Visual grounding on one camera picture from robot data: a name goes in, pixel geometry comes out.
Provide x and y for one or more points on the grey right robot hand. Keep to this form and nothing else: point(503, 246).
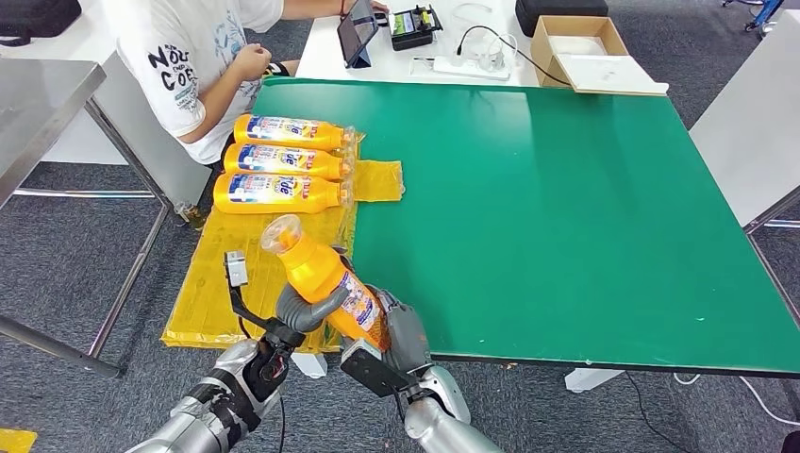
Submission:
point(406, 337)

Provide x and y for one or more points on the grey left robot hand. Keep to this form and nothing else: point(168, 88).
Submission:
point(306, 312)

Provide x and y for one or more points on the orange bottle clear cap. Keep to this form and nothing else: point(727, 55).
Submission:
point(281, 195)
point(287, 132)
point(281, 161)
point(325, 275)

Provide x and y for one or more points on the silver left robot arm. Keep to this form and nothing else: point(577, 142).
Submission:
point(219, 406)

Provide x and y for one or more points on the white table foot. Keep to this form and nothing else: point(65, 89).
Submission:
point(309, 366)
point(590, 378)

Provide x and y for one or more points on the small black yellow object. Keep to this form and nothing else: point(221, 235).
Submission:
point(278, 69)

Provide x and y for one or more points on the white table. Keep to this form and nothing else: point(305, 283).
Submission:
point(747, 125)
point(112, 137)

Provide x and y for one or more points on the white desk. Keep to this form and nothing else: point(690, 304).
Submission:
point(400, 67)

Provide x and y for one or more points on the person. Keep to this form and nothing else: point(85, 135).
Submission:
point(187, 75)

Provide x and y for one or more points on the white power strip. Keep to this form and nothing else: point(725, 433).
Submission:
point(475, 67)

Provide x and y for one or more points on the black tablet on stand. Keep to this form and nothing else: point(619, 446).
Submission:
point(357, 30)

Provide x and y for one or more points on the black green electronic device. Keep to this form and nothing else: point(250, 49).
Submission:
point(412, 26)

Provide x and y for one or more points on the yellow floor tape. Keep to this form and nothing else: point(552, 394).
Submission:
point(15, 442)

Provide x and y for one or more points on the open cardboard box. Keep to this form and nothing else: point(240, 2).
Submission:
point(584, 61)

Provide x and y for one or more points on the steel table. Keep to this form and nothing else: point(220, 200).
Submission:
point(37, 105)

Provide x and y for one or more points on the black hard case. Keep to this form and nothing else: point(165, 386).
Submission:
point(559, 14)

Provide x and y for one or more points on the black bag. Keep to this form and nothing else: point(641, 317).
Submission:
point(31, 17)

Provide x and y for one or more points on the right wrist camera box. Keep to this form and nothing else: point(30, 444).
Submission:
point(372, 369)

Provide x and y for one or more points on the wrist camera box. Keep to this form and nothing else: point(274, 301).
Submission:
point(372, 369)
point(235, 269)

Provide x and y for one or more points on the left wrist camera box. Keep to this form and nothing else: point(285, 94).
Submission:
point(235, 269)

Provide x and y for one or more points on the blue metal frame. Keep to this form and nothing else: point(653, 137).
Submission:
point(759, 12)

